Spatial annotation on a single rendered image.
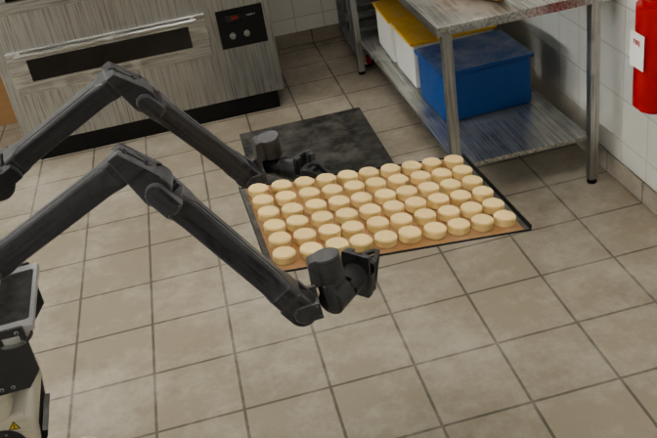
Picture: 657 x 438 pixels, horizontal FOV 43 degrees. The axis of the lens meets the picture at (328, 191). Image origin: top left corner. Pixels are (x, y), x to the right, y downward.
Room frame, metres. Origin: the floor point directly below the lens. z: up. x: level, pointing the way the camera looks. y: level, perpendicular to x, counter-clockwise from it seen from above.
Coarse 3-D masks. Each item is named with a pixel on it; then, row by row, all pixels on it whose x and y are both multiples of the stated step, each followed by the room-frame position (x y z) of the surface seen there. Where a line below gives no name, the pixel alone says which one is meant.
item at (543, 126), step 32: (352, 0) 4.85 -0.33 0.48; (416, 0) 3.40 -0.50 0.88; (448, 0) 3.33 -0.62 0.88; (480, 0) 3.26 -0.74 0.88; (512, 0) 3.19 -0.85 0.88; (544, 0) 3.13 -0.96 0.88; (576, 0) 3.10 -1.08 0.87; (608, 0) 3.12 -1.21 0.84; (448, 32) 3.03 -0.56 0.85; (384, 64) 4.39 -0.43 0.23; (448, 64) 3.06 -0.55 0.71; (416, 96) 3.88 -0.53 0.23; (448, 96) 3.06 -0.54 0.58; (448, 128) 3.08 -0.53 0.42; (480, 128) 3.41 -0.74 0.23; (512, 128) 3.35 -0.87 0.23; (544, 128) 3.30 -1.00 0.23; (576, 128) 3.25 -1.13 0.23; (480, 160) 3.11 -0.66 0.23
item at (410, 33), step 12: (396, 24) 4.25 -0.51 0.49; (408, 24) 4.22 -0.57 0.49; (420, 24) 4.19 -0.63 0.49; (396, 36) 4.25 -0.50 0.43; (408, 36) 4.05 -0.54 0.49; (420, 36) 4.02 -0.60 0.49; (432, 36) 3.99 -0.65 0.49; (456, 36) 3.97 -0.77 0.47; (396, 48) 4.28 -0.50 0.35; (408, 48) 4.03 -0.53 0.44; (408, 60) 4.05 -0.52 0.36; (408, 72) 4.08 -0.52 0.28
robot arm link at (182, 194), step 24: (168, 192) 1.33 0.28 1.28; (168, 216) 1.31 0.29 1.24; (192, 216) 1.34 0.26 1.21; (216, 216) 1.37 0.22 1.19; (216, 240) 1.34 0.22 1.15; (240, 240) 1.35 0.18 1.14; (240, 264) 1.33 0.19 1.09; (264, 264) 1.34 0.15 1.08; (264, 288) 1.33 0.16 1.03; (288, 288) 1.32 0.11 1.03; (288, 312) 1.32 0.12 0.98
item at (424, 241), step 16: (336, 176) 1.87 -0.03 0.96; (272, 192) 1.81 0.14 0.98; (320, 192) 1.79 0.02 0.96; (368, 192) 1.77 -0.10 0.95; (304, 208) 1.71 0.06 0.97; (432, 208) 1.67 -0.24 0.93; (336, 224) 1.63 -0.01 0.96; (416, 224) 1.60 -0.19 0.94; (320, 240) 1.56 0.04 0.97; (432, 240) 1.53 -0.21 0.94; (448, 240) 1.53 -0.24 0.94; (272, 256) 1.51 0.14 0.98
